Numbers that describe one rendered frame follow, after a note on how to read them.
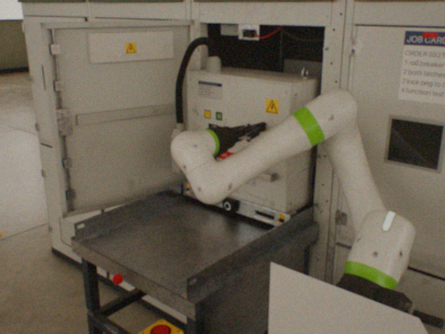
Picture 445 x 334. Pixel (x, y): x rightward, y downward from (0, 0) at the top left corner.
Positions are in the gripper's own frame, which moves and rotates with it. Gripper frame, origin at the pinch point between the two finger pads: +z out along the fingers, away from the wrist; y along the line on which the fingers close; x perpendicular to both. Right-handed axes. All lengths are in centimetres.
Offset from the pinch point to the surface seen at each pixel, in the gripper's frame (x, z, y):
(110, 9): 39, 18, -103
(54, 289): -123, -7, -145
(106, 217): -34, -37, -42
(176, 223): -38.3, -17.3, -25.0
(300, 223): -35.8, 8.7, 13.9
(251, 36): 29.6, 18.7, -18.1
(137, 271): -38, -50, -9
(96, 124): -4, -24, -61
